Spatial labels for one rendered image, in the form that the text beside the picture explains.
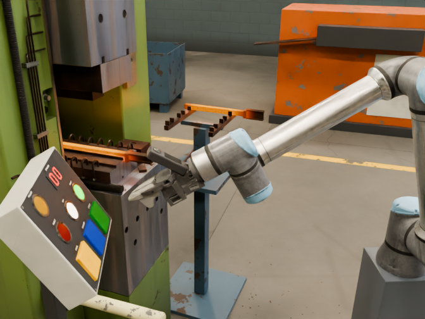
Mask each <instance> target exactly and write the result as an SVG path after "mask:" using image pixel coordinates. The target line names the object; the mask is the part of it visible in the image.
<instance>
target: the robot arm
mask: <svg viewBox="0 0 425 319"><path fill-rule="evenodd" d="M402 95H406V96H408V99H409V111H410V114H411V122H412V136H413V144H414V158H415V166H416V180H417V195H418V197H410V196H407V197H399V198H397V199H396V200H394V202H393V204H392V207H391V209H390V210H391V211H390V217H389V220H388V226H387V230H386V236H385V241H384V243H382V245H381V246H380V248H379V249H378V251H377V253H376V261H377V263H378V265H379V266H380V267H381V268H382V269H384V270H385V271H387V272H388V273H391V274H393V275H396V276H398V277H403V278H419V277H422V276H424V275H425V58H423V57H420V56H402V57H398V58H393V59H389V60H387V61H384V62H382V63H379V64H377V65H375V66H373V67H372V68H370V69H369V71H368V74H367V76H366V77H364V78H362V79H360V80H358V81H357V82H355V83H353V84H352V85H350V86H348V87H346V88H344V89H343V90H341V91H339V92H337V93H336V94H333V95H332V96H330V97H329V98H327V99H325V100H324V101H321V102H320V103H318V104H316V105H314V106H313V107H311V108H309V109H307V110H305V111H304V112H302V113H301V114H299V115H297V116H295V117H293V118H291V119H290V120H288V121H286V122H285V123H282V124H281V125H279V126H277V127H276V128H274V129H272V130H270V131H269V132H267V133H265V134H263V135H262V136H260V137H258V138H256V139H254V140H251V138H250V137H249V135H248V134H247V132H246V131H245V130H244V129H242V128H239V129H236V130H234V131H232V132H229V134H227V135H225V136H223V137H221V138H219V139H217V140H216V141H214V142H212V143H210V144H208V145H206V146H204V147H202V148H200V149H198V150H196V151H194V152H193V153H192V154H191V158H189V159H187V163H188V166H187V163H186V162H184V161H182V160H180V159H178V158H176V157H174V156H172V155H170V154H168V153H165V152H164V151H162V150H160V149H158V148H156V147H154V146H150V147H149V148H148V150H147V158H148V159H149V160H151V161H154V162H156V163H158V164H160V165H162V166H165V167H166V169H164V170H161V171H160V172H159V173H156V174H154V175H153V176H151V177H150V178H148V179H147V180H146V181H144V182H143V183H142V184H141V185H139V186H138V187H137V188H136V189H135V190H134V191H133V192H132V193H131V194H130V196H129V198H128V200H129V201H134V200H139V201H140V202H141V203H143V204H144V205H145V206H147V207H148V208H152V207H153V206H154V199H155V198H156V197H158V196H159V194H160V191H161V192H162V193H163V196H164V198H165V200H167V202H168V203H169V205H170V206H171V207H172V206H173V205H175V204H177V203H179V202H181V201H183V200H185V199H187V195H189V194H191V193H193V192H195V191H196V190H198V189H200V188H202V187H204V186H205V183H204V181H205V182H207V181H209V180H211V179H213V178H215V177H217V176H219V175H221V174H223V173H225V172H228V173H229V175H230V177H231V178H232V180H233V182H234V183H235V185H236V187H237V189H238V190H239V192H240V193H241V195H242V198H243V199H244V200H245V202H246V203H248V204H257V203H260V202H261V201H263V200H265V199H266V198H268V197H269V195H270V194H271V193H272V190H273V187H272V185H271V182H270V181H269V179H268V178H267V176H266V174H265V172H264V170H263V169H262V167H264V166H266V165H267V164H268V163H269V162H271V161H273V160H275V159H276V158H278V157H280V156H282V155H283V154H285V153H287V152H289V151H291V150H292V149H294V148H296V147H298V146H299V145H301V144H303V143H305V142H307V141H308V140H310V139H312V138H313V137H315V136H317V135H319V134H321V133H323V132H324V131H326V130H328V129H329V128H331V127H333V126H335V125H337V124H338V123H340V122H342V121H344V120H346V119H347V118H349V117H351V116H353V115H354V114H356V113H358V112H360V111H362V110H363V109H365V108H367V107H368V106H370V105H372V104H374V103H376V102H378V101H379V100H381V99H382V100H385V101H389V100H391V99H393V98H394V97H397V96H402ZM180 199H181V200H180ZM177 200H179V201H177ZM175 201H177V202H176V203H174V202H175Z"/></svg>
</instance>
